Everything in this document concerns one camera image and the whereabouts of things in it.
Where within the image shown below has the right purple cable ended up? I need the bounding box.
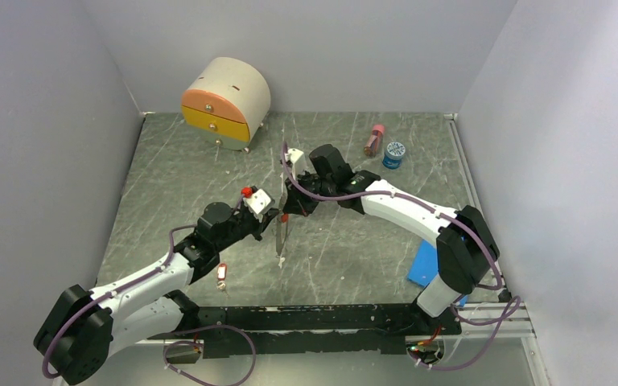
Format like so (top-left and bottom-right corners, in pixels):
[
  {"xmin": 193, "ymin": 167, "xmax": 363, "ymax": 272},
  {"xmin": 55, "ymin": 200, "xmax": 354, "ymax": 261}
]
[{"xmin": 280, "ymin": 141, "xmax": 523, "ymax": 372}]

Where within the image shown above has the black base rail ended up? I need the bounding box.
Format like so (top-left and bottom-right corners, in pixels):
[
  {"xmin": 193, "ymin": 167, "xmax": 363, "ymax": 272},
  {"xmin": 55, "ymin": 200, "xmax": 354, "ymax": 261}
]
[{"xmin": 159, "ymin": 303, "xmax": 462, "ymax": 359}]

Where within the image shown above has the purple cable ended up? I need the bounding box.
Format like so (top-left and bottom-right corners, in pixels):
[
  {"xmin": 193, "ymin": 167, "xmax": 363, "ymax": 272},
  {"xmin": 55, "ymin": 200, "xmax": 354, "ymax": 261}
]
[
  {"xmin": 41, "ymin": 195, "xmax": 258, "ymax": 386},
  {"xmin": 280, "ymin": 141, "xmax": 523, "ymax": 372}
]

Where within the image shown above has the pink capped brown vial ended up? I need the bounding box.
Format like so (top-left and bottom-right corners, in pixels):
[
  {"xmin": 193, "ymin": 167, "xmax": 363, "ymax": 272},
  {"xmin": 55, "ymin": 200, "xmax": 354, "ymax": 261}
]
[{"xmin": 364, "ymin": 124, "xmax": 385, "ymax": 158}]

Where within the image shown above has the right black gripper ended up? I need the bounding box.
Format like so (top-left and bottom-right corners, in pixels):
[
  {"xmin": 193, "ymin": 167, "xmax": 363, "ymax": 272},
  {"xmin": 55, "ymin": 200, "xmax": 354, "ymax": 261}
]
[{"xmin": 283, "ymin": 167, "xmax": 336, "ymax": 216}]

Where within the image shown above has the key with red label fob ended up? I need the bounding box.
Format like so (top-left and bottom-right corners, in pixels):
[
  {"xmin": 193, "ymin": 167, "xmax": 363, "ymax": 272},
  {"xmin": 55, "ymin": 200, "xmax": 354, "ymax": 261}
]
[{"xmin": 216, "ymin": 263, "xmax": 228, "ymax": 292}]

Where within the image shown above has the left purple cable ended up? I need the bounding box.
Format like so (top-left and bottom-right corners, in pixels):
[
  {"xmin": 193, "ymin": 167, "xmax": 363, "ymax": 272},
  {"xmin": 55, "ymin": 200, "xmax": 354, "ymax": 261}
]
[{"xmin": 41, "ymin": 195, "xmax": 258, "ymax": 386}]

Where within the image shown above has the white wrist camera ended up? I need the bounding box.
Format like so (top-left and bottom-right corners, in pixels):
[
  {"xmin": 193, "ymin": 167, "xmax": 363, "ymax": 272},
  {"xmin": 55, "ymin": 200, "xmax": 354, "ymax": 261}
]
[
  {"xmin": 241, "ymin": 187, "xmax": 274, "ymax": 221},
  {"xmin": 284, "ymin": 148, "xmax": 307, "ymax": 179}
]

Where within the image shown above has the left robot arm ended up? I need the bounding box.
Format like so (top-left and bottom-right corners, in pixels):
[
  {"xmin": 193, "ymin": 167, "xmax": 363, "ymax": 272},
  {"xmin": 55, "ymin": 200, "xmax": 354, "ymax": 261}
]
[{"xmin": 33, "ymin": 197, "xmax": 279, "ymax": 385}]

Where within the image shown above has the blue round tin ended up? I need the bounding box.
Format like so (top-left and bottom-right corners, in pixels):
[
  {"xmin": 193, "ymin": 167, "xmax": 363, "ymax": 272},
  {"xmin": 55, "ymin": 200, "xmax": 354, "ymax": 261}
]
[{"xmin": 382, "ymin": 142, "xmax": 406, "ymax": 170}]

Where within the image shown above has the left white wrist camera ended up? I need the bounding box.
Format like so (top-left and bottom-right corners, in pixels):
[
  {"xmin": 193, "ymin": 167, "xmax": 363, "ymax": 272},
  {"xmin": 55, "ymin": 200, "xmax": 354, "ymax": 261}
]
[{"xmin": 241, "ymin": 187, "xmax": 274, "ymax": 221}]

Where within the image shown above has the blue foam sheet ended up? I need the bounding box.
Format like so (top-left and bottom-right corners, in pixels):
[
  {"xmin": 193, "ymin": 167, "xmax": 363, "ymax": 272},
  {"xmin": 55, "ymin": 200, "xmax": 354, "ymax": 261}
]
[{"xmin": 407, "ymin": 240, "xmax": 468, "ymax": 314}]

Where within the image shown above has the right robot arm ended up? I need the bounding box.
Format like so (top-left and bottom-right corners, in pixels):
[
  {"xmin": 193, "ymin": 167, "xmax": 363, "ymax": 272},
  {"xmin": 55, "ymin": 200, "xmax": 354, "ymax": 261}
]
[{"xmin": 280, "ymin": 142, "xmax": 503, "ymax": 334}]

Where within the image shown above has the round beige drawer box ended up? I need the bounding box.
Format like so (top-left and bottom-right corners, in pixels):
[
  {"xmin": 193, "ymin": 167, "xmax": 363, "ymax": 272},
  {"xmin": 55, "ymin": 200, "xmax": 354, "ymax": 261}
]
[{"xmin": 180, "ymin": 57, "xmax": 271, "ymax": 153}]

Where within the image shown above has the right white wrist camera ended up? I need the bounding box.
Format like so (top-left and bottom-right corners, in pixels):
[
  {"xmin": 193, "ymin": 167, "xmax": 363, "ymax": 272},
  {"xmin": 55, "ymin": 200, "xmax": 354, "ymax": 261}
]
[{"xmin": 284, "ymin": 148, "xmax": 307, "ymax": 179}]

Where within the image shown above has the aluminium frame rail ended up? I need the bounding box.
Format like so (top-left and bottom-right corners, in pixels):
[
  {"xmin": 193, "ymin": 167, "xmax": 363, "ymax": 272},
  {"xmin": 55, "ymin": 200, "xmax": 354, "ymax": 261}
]
[{"xmin": 65, "ymin": 303, "xmax": 538, "ymax": 347}]

